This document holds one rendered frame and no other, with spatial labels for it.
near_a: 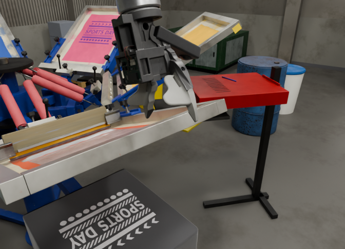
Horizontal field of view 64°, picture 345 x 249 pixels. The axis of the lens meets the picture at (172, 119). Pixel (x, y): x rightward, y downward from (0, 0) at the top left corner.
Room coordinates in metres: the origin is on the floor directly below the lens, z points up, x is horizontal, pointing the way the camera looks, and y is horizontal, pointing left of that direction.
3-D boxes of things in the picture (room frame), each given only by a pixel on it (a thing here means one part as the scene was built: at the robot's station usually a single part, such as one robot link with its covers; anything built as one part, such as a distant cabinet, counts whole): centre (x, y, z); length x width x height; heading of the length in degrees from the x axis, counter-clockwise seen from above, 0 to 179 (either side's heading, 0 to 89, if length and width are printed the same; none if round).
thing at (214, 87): (1.86, -0.42, 1.06); 0.61 x 0.46 x 0.12; 102
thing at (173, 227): (0.74, 0.23, 0.95); 0.48 x 0.44 x 0.01; 42
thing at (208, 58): (7.03, -0.68, 0.37); 1.87 x 1.71 x 0.74; 55
